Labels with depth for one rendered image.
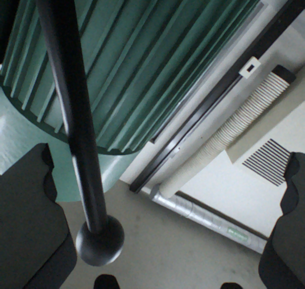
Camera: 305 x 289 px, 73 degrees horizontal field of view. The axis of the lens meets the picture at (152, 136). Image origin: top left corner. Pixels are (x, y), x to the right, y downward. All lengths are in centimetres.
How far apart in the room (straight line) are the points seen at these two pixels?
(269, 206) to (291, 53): 159
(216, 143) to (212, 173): 49
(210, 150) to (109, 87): 160
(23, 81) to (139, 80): 10
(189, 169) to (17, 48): 171
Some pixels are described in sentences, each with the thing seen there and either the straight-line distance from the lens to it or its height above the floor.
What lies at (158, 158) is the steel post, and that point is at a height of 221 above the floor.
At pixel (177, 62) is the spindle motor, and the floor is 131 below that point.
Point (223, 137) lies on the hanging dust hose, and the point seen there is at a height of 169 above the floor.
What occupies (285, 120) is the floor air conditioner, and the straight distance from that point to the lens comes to 165.
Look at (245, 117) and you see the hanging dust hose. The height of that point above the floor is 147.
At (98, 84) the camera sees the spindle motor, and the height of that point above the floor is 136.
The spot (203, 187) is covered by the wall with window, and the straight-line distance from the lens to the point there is 225.
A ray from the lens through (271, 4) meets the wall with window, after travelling 171.
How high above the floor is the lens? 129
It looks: 26 degrees up
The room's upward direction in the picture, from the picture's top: 142 degrees counter-clockwise
